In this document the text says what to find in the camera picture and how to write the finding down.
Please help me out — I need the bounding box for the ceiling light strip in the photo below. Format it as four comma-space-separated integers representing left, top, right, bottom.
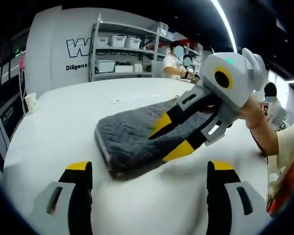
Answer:
209, 0, 238, 52

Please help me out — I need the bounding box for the white paper cup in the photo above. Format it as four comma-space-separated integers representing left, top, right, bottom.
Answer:
24, 92, 37, 114

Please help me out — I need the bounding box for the shelf with white bins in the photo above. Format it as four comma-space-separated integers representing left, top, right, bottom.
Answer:
96, 22, 173, 73

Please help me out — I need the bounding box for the grey metal shelf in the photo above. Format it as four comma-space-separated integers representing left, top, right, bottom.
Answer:
89, 13, 204, 82

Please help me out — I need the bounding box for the person's right hand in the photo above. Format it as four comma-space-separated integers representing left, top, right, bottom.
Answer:
239, 94, 265, 127

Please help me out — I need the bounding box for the black desk monitor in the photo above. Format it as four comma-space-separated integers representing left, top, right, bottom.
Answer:
0, 74, 22, 105

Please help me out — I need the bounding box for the grey fluffy towel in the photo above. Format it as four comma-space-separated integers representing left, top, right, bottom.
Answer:
95, 96, 221, 181

